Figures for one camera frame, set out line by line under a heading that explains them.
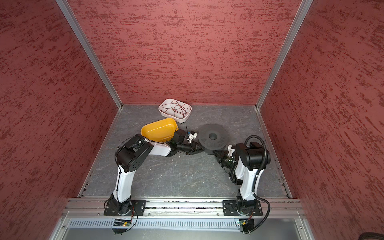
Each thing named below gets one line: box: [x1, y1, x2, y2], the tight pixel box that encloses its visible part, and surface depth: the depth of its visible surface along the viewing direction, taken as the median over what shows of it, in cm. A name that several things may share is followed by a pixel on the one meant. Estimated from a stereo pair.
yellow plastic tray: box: [141, 118, 179, 142], surface depth 106 cm
